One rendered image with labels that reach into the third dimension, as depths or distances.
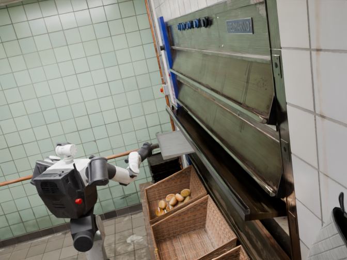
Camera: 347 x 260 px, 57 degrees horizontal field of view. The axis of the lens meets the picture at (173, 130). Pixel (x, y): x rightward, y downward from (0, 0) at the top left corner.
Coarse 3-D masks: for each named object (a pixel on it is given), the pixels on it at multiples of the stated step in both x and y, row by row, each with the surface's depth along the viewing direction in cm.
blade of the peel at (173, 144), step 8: (160, 136) 280; (168, 136) 275; (176, 136) 271; (160, 144) 260; (168, 144) 256; (176, 144) 252; (184, 144) 248; (168, 152) 240; (176, 152) 237; (184, 152) 230; (192, 152) 231
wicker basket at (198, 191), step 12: (192, 168) 287; (168, 180) 291; (180, 180) 293; (192, 180) 288; (156, 192) 293; (168, 192) 295; (180, 192) 297; (192, 192) 286; (204, 192) 240; (156, 204) 288; (156, 216) 271
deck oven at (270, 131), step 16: (272, 0) 84; (272, 16) 87; (272, 32) 89; (272, 48) 91; (272, 64) 93; (176, 80) 277; (208, 96) 180; (240, 112) 132; (256, 128) 118; (272, 128) 103; (288, 128) 93; (288, 144) 96; (288, 160) 98; (288, 176) 101; (288, 192) 104; (288, 208) 107; (256, 224) 147; (288, 224) 110
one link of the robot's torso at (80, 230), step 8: (80, 216) 195; (88, 216) 193; (72, 224) 191; (80, 224) 191; (88, 224) 191; (72, 232) 189; (80, 232) 188; (88, 232) 189; (80, 240) 185; (88, 240) 186; (80, 248) 186; (88, 248) 187
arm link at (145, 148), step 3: (144, 144) 248; (147, 144) 246; (141, 147) 245; (144, 147) 244; (147, 147) 245; (150, 147) 248; (138, 150) 240; (141, 150) 239; (144, 150) 240; (147, 150) 245; (150, 150) 248; (144, 153) 238; (147, 153) 241; (150, 153) 248; (147, 156) 242; (150, 156) 249
